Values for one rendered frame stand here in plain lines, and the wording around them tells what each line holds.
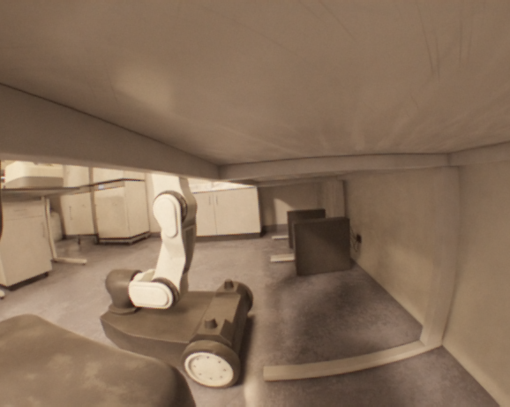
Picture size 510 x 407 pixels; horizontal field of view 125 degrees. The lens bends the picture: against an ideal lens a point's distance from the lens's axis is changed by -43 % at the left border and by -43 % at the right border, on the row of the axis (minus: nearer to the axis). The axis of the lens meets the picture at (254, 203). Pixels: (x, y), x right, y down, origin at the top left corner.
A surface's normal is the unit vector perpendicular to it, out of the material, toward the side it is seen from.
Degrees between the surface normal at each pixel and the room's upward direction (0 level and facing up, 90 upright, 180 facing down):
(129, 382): 0
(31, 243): 90
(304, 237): 90
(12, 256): 90
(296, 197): 90
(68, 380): 0
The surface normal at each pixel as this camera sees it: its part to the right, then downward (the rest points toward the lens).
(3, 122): 0.99, -0.08
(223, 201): -0.08, 0.06
